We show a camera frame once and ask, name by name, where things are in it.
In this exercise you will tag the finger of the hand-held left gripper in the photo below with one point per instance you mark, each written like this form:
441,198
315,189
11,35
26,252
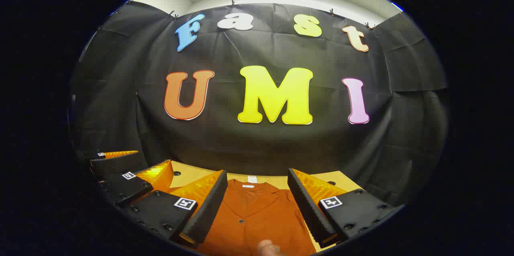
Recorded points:
128,187
114,163

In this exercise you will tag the orange ribbed shirt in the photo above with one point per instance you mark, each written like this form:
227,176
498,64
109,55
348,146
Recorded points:
257,216

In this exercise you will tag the black backdrop cloth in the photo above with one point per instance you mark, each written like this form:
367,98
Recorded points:
257,143

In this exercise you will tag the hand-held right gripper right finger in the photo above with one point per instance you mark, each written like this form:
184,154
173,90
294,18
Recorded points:
307,207

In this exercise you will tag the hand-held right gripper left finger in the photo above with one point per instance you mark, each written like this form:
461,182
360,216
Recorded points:
209,207

